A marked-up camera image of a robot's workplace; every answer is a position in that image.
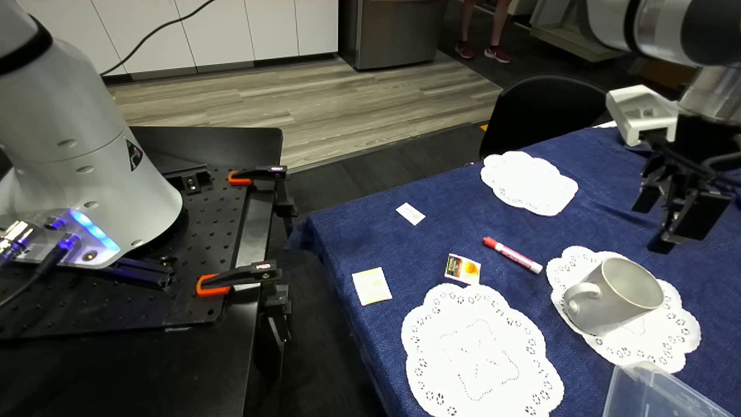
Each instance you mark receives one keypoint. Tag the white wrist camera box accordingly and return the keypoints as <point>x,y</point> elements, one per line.
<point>643,115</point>

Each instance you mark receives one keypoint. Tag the pale yellow sticky note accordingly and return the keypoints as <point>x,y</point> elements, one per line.
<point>372,287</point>

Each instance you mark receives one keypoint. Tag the white doily mat middle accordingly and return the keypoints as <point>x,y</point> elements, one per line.
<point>468,354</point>

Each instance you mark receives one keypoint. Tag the clear plastic container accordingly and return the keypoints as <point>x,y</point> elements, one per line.
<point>652,393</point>

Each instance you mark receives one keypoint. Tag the small yellow picture card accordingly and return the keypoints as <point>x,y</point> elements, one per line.
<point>462,270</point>

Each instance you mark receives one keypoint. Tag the orange black clamp far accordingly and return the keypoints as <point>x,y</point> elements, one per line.
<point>252,174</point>

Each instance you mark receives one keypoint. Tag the blue denim tablecloth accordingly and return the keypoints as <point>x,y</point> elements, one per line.
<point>462,213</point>

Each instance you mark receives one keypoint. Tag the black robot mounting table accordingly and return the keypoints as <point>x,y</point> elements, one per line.
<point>139,342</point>

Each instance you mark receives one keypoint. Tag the orange black clamp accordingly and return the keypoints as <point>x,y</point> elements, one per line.
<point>252,174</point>
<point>213,287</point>

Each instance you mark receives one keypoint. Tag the orange black clamp near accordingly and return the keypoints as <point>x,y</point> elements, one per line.
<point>213,287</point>

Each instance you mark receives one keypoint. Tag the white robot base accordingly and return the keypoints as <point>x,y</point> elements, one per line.
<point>78,173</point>

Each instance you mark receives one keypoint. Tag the small white paper card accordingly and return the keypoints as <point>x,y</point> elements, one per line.
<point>411,215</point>

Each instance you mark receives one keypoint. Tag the white ceramic mug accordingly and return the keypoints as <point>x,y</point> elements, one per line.
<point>611,295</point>

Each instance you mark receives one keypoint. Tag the white doily mat near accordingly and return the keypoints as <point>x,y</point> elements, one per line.
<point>530,185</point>

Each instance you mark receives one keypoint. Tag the red white marker pen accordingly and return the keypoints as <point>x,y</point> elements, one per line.
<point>513,255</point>

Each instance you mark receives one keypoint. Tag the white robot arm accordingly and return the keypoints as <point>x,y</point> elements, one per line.
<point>692,33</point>

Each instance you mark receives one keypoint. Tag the black office chair right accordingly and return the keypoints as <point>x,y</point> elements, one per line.
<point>541,108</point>

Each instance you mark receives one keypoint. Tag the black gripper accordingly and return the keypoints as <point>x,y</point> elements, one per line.
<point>706,149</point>

